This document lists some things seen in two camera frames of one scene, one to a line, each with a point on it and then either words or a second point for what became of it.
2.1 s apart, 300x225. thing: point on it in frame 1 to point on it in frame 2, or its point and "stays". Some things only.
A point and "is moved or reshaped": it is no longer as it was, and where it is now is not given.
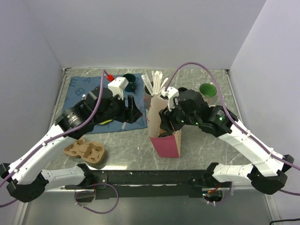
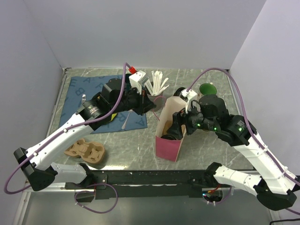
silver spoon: (123, 125) stays
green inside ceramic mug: (207, 90) stays
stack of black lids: (181, 89) stays
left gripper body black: (122, 112) to (136, 101)
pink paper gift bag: (168, 146) is moved or reshaped
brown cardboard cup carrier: (91, 153) stays
